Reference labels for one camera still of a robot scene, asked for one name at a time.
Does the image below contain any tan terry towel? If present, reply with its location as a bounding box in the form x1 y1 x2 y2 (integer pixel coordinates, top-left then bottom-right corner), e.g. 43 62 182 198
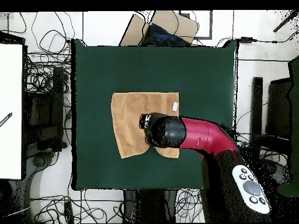
110 92 180 159

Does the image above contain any white flat panel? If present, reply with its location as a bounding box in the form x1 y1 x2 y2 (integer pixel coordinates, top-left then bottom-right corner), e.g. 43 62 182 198
0 43 23 180

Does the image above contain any dark green table cloth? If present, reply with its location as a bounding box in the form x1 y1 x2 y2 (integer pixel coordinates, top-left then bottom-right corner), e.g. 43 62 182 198
71 38 239 191

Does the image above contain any dark blue garment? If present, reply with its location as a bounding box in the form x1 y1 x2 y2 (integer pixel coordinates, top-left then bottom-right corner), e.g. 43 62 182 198
142 23 187 47

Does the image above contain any black chair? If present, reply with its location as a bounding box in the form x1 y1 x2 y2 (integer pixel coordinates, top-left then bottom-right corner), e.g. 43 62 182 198
23 66 68 152
265 78 293 141

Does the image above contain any open cardboard box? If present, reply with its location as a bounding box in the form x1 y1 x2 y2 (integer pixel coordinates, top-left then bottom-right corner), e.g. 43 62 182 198
119 10 199 47

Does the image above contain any grey wheeled chair base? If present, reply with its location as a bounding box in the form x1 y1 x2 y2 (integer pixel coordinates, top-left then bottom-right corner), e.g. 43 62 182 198
0 150 59 222

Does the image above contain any black upright bar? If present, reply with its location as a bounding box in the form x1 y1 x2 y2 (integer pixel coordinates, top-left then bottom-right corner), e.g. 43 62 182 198
250 76 264 160

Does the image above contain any black power strip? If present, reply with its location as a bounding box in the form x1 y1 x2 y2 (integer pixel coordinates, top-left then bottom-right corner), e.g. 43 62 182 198
64 201 75 224

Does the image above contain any black wheeled chair base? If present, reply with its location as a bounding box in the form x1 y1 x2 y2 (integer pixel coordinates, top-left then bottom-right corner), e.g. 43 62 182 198
259 157 293 188

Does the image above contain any green cloth draped stand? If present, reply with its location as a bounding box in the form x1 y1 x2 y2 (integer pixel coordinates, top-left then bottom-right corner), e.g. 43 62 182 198
277 55 299 197

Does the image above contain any black slanted pole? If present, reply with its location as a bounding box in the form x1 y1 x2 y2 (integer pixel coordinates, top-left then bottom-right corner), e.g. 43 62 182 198
272 10 299 33

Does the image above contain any dark rectangular frame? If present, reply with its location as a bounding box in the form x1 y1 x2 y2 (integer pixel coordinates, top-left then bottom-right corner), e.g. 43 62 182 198
178 10 213 40

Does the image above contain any black cable tangle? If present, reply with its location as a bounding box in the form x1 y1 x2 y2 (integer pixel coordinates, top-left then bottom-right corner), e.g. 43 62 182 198
234 132 290 178
30 188 124 223
24 11 77 94

